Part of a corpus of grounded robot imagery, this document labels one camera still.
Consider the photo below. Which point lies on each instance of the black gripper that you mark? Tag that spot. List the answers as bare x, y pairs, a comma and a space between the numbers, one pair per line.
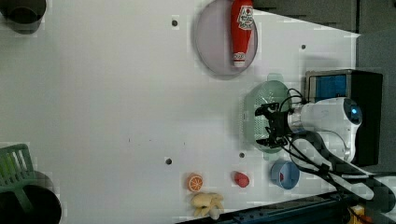
278, 128

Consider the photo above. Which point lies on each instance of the mint green oval strainer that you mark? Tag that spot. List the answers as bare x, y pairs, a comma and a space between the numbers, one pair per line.
273, 90

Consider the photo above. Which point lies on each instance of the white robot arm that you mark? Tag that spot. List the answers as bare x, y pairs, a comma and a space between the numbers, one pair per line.
320, 138

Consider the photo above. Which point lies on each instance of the blue bowl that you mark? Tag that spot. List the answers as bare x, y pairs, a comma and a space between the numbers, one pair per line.
289, 170

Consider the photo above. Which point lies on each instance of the strawberry on table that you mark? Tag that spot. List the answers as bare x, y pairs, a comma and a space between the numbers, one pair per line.
241, 179

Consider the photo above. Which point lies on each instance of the orange half slice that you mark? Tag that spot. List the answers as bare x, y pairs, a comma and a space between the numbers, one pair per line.
194, 182

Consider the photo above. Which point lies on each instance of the peeled banana toy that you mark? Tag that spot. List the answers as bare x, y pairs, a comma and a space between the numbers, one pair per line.
204, 203

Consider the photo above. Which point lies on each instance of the black toaster oven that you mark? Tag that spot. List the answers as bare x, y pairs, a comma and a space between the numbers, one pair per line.
364, 88

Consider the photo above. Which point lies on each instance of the grey round plate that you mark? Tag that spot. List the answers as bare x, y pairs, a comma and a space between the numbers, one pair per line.
213, 39

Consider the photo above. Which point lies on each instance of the red ketchup bottle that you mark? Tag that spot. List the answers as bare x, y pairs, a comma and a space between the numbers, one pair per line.
241, 29

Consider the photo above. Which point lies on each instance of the black cylindrical cup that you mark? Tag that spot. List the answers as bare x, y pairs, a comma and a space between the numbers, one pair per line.
46, 207

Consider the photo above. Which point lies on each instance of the green plastic rack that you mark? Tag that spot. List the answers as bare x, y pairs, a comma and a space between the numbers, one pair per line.
17, 172

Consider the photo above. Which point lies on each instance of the black round container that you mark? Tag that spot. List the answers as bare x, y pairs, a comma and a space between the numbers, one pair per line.
23, 16

